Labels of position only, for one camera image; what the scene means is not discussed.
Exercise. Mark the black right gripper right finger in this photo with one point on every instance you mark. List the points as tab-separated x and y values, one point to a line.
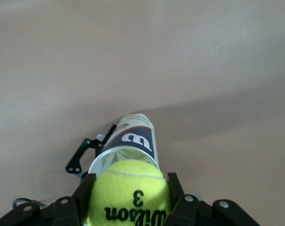
192	212

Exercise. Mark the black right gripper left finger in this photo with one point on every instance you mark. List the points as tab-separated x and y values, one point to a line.
62	212

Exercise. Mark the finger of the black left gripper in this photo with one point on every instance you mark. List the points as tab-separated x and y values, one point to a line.
84	146

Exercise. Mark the white blue tennis ball can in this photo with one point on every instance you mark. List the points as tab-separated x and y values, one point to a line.
135	139

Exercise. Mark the yellow Wilson tennis ball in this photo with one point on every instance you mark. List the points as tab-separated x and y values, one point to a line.
128	183

